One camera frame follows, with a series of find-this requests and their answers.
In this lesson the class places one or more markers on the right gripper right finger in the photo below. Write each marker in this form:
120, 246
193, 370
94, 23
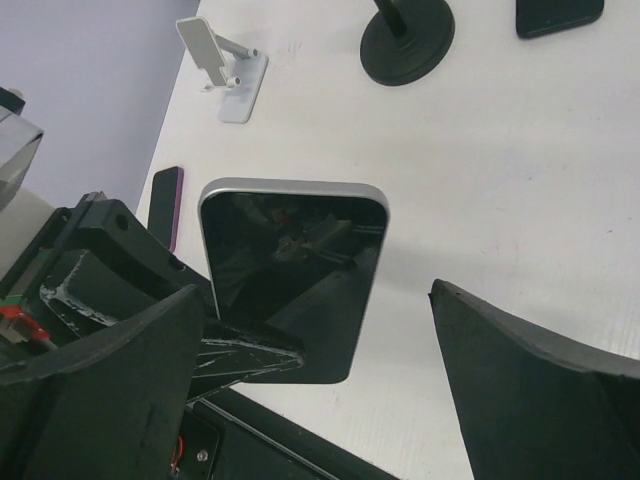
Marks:
531, 403

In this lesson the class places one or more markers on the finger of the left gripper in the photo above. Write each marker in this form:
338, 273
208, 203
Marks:
229, 355

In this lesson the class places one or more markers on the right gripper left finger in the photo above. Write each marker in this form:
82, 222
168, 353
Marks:
107, 406

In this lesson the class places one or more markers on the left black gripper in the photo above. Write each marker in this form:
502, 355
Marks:
85, 269

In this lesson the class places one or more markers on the silver edged black phone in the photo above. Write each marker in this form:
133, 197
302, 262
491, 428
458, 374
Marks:
295, 259

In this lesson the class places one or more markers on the black round base phone stand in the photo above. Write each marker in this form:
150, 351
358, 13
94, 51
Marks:
406, 40

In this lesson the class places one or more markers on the purple edged black phone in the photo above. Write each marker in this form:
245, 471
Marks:
165, 206

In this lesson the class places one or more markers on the white folding phone stand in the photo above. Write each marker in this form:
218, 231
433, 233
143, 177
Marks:
236, 70

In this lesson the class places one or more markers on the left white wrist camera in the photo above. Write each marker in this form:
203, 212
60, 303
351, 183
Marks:
20, 140

